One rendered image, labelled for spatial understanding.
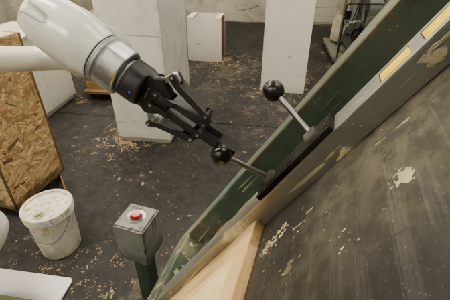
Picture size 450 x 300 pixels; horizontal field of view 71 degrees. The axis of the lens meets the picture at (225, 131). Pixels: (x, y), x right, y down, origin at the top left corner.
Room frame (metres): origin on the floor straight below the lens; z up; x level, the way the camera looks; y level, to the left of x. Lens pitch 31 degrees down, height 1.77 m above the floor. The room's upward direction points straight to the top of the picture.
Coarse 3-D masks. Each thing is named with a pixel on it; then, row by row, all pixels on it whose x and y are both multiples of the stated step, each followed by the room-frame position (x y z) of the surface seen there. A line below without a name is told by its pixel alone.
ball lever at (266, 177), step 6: (222, 144) 0.46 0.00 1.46; (216, 150) 0.45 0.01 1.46; (222, 150) 0.44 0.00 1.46; (228, 150) 0.45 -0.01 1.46; (210, 156) 0.45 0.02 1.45; (216, 156) 0.44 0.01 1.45; (222, 156) 0.44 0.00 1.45; (228, 156) 0.44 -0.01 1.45; (216, 162) 0.44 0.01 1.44; (222, 162) 0.44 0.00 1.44; (234, 162) 0.45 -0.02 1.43; (240, 162) 0.45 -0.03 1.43; (246, 168) 0.45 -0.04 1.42; (252, 168) 0.45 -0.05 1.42; (258, 174) 0.45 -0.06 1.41; (264, 174) 0.45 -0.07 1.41; (270, 174) 0.45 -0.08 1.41; (264, 180) 0.45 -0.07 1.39; (270, 180) 0.44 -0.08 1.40
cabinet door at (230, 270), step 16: (256, 224) 0.42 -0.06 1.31; (240, 240) 0.42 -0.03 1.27; (256, 240) 0.39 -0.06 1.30; (224, 256) 0.42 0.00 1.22; (240, 256) 0.36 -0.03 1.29; (208, 272) 0.43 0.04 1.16; (224, 272) 0.37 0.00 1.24; (240, 272) 0.32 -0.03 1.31; (192, 288) 0.43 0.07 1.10; (208, 288) 0.37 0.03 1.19; (224, 288) 0.32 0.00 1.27; (240, 288) 0.30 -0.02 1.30
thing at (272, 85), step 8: (272, 80) 0.51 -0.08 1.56; (264, 88) 0.50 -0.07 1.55; (272, 88) 0.49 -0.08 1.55; (280, 88) 0.49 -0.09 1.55; (264, 96) 0.50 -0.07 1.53; (272, 96) 0.49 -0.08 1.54; (280, 96) 0.49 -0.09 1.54; (288, 104) 0.48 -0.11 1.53; (296, 112) 0.47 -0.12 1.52; (296, 120) 0.46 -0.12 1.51; (304, 128) 0.44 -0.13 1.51; (312, 128) 0.43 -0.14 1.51; (304, 136) 0.43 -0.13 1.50; (312, 136) 0.42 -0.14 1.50
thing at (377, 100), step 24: (432, 48) 0.37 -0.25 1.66; (408, 72) 0.38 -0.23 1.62; (432, 72) 0.37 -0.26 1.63; (360, 96) 0.42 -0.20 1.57; (384, 96) 0.39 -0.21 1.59; (408, 96) 0.38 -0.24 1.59; (336, 120) 0.43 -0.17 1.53; (360, 120) 0.39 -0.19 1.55; (336, 144) 0.40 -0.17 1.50; (312, 168) 0.41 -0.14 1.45; (288, 192) 0.42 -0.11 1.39; (240, 216) 0.46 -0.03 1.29; (264, 216) 0.43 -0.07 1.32; (216, 240) 0.47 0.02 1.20; (192, 264) 0.49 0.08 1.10; (168, 288) 0.51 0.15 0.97
